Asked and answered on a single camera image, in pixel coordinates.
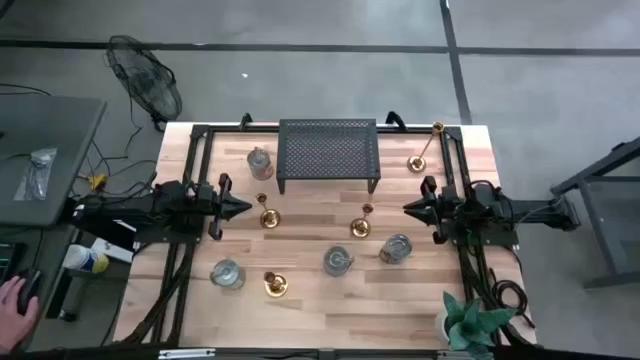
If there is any person's hand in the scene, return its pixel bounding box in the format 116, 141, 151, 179
0, 276, 40, 354

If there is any black computer mouse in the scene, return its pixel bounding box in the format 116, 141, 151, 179
16, 268, 44, 316

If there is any dark grey computer desk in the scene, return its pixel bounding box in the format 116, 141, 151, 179
0, 223, 77, 354

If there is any black aluminium table frame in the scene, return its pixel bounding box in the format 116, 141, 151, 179
113, 112, 540, 354

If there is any green potted succulent plant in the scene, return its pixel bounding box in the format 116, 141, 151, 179
433, 291, 520, 360

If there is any white wipes canister yellow lid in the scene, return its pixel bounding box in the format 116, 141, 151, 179
61, 243, 111, 275

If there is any coiled black cable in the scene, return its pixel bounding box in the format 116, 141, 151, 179
488, 267, 537, 330

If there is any black backlit keyboard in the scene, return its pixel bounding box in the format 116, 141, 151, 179
0, 242, 17, 284

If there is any black perforated metal shelf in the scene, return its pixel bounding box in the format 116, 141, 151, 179
276, 118, 382, 195

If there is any grey metal side table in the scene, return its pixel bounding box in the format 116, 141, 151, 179
549, 134, 640, 291

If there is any silver aluminium bracket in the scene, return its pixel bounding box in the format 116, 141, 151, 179
157, 348, 217, 360

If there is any clear plastic bag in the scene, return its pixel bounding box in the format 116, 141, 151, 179
13, 146, 59, 203

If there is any black floor fan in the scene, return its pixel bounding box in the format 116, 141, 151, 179
103, 33, 184, 133

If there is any metal candle tin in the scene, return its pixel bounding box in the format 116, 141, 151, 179
209, 258, 247, 291

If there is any tall thin brass candlestick holder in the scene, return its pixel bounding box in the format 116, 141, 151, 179
406, 121, 446, 175

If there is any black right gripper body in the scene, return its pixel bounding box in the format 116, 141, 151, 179
421, 174, 462, 246

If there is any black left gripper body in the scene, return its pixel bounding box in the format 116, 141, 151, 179
197, 172, 235, 242

